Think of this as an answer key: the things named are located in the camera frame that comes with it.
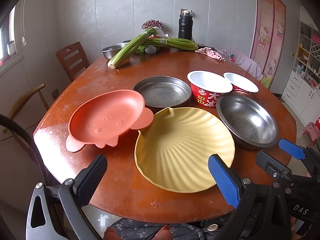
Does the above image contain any steel mixing bowl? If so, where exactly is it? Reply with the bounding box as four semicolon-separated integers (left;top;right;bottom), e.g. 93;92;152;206
216;93;279;150

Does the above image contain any orange pig-shaped plate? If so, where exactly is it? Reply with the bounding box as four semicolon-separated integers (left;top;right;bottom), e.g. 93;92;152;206
66;89;153;152

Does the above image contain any yellow shell-shaped plate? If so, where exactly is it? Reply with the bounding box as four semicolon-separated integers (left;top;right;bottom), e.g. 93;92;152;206
135;107;235;193

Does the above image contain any red noodle bowl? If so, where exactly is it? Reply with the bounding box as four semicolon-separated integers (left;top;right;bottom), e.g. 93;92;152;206
223;72;259;97
187;70;233;108

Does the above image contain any steel pan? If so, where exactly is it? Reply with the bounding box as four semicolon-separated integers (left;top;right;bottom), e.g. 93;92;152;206
133;76;191;109

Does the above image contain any pink child stool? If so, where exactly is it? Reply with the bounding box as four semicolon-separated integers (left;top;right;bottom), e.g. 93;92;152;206
303;117;320;147

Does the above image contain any white shelf cabinet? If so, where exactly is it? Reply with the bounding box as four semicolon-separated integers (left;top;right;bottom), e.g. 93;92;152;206
281;21;319;125

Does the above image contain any lilac child's garment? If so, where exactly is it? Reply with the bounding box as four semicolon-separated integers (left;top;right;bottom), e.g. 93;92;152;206
217;49;263;81

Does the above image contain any hello kitty pink curtain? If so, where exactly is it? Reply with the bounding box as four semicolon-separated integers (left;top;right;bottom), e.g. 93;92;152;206
251;0;286;81

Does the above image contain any brown wooden slat chair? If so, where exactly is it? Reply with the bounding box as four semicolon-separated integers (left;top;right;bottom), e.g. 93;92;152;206
55;42;89;82

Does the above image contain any pink cloth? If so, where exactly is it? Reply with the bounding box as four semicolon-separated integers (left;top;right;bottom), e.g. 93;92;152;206
195;47;225;62

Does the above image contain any steel bowl at back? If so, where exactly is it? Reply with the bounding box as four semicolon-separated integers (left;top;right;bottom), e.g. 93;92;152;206
102;42;127;60

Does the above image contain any white foam-net fruit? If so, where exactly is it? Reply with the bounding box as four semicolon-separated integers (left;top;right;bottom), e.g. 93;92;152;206
145;46;157;54

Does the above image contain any celery bunch rear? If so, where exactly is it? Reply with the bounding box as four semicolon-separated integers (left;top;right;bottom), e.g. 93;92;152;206
142;37;199;51

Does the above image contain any celery bunch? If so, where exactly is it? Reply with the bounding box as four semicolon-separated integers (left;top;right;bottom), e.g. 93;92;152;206
142;37;199;51
107;27;158;69

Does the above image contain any celery bunch front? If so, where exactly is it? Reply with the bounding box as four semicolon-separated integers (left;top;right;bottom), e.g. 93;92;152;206
107;27;158;69

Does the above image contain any black thermos bottle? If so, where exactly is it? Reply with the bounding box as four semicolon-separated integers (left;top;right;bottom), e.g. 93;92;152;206
178;9;193;40

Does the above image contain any black cable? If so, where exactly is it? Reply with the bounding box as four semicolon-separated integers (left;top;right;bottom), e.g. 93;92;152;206
0;114;51;185

